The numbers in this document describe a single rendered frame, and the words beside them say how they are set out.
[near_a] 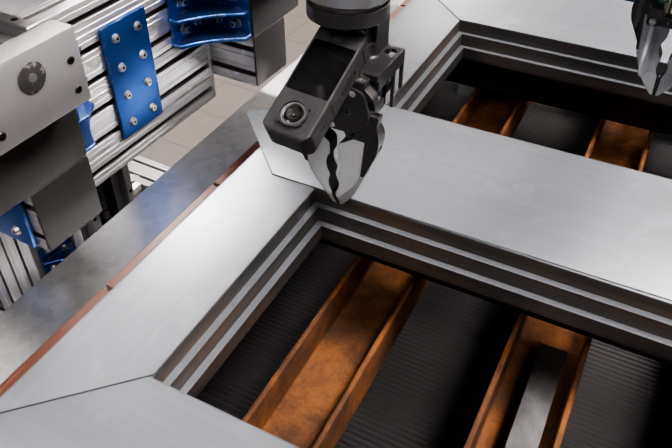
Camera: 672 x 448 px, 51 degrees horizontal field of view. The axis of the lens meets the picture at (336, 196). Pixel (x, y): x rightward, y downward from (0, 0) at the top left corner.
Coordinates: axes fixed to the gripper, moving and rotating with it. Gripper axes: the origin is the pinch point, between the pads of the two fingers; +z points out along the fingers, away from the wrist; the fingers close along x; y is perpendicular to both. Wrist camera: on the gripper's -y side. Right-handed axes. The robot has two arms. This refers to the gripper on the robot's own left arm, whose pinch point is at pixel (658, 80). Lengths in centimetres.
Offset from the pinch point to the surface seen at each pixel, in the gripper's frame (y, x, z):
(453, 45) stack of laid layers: -12.5, -27.9, 7.7
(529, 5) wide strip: -26.4, -21.1, 5.7
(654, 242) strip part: 19.9, 4.3, 6.2
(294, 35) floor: -150, -141, 91
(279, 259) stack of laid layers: 36.3, -27.1, 8.4
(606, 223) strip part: 19.2, -0.2, 6.1
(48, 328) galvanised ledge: 45, -55, 24
